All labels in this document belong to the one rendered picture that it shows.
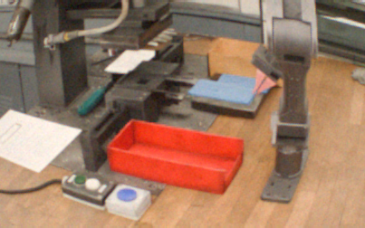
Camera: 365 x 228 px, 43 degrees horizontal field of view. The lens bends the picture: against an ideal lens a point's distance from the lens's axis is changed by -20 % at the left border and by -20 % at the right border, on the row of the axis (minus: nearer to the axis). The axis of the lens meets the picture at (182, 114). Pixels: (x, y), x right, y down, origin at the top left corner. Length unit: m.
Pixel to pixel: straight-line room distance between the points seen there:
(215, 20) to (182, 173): 0.89
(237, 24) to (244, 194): 0.89
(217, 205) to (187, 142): 0.20
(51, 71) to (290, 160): 0.67
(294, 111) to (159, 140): 0.35
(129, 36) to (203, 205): 0.39
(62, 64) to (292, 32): 0.71
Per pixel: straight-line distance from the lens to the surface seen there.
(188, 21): 1.91
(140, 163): 1.09
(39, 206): 1.07
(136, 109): 1.24
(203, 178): 1.05
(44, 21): 1.34
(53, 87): 1.41
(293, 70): 0.88
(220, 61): 1.48
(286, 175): 1.08
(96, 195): 1.03
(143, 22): 1.21
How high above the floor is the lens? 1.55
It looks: 29 degrees down
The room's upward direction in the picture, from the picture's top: 3 degrees counter-clockwise
